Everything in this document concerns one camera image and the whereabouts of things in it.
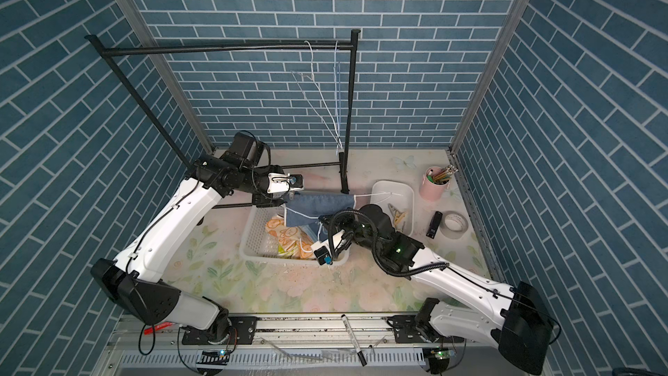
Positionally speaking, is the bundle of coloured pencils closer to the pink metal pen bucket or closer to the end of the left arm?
the pink metal pen bucket

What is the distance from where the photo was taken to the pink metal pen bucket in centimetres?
99

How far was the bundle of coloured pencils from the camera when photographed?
0.93 metres

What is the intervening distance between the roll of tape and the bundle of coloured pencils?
0.41 feet

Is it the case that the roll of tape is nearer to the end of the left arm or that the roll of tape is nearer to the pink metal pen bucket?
the pink metal pen bucket

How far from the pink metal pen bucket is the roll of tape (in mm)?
88

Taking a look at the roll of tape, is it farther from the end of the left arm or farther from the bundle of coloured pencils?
the end of the left arm

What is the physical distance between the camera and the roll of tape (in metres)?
0.95
